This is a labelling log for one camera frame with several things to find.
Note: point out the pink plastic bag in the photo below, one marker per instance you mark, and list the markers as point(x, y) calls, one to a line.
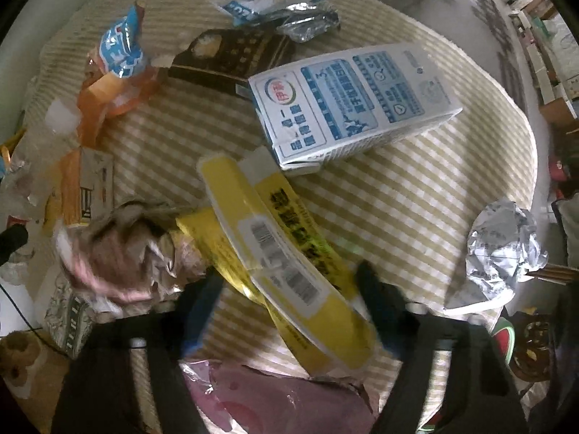
point(271, 402)

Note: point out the patterned white cloth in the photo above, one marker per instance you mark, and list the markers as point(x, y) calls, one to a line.
point(72, 321)

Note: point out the silver and blue foil wrapper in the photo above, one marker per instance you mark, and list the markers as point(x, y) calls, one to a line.
point(289, 11)

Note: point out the clear plastic bag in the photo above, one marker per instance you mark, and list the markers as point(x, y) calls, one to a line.
point(31, 176)

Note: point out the brown plush toy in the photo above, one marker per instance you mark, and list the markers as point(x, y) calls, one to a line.
point(20, 355)

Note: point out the shelf with boxes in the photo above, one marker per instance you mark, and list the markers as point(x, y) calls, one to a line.
point(549, 54)

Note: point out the dark brown snack packet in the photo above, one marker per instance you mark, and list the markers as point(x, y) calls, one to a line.
point(230, 56)

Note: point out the watermelon print item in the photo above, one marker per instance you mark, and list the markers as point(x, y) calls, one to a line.
point(504, 341)

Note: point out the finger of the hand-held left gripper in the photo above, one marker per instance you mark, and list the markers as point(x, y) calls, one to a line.
point(12, 242)

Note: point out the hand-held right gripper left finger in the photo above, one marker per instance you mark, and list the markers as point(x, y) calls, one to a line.
point(201, 312)

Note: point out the crumpled silver foil wrapper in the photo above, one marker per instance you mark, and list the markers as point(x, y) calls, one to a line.
point(502, 244)

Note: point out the beige checked tablecloth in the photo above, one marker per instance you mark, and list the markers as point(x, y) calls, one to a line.
point(407, 199)

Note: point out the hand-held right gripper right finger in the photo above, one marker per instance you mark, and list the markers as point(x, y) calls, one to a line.
point(377, 307)

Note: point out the blue and orange snack wrapper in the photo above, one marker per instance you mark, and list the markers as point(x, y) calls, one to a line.
point(120, 52)

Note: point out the paper wad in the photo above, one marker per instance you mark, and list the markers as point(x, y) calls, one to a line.
point(122, 248)

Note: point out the white and blue milk carton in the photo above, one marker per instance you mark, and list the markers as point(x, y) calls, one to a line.
point(353, 99)

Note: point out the orange and white small carton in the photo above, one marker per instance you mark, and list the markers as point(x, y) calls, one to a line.
point(83, 185)

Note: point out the yellow cardboard box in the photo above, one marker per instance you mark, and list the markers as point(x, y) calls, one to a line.
point(280, 253)

